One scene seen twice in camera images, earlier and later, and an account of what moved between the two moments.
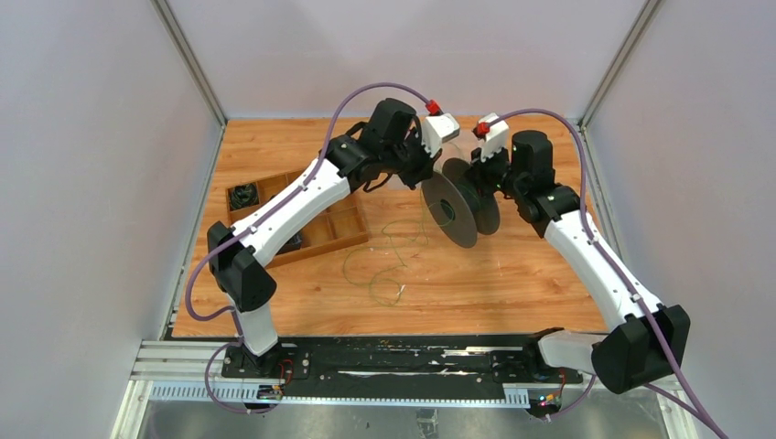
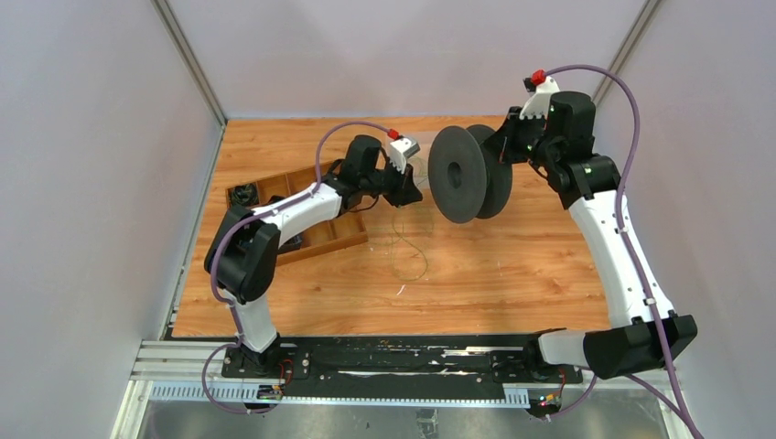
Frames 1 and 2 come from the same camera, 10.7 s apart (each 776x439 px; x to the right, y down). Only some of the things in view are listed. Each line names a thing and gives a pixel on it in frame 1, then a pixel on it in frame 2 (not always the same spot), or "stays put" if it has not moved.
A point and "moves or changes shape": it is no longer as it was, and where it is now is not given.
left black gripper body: x=410 y=160 -> x=394 y=184
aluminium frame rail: x=191 y=370 stays put
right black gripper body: x=494 y=174 -> x=520 y=137
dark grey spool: x=455 y=200 moves or changes shape
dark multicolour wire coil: x=243 y=195 stays put
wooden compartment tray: x=339 y=225 stays put
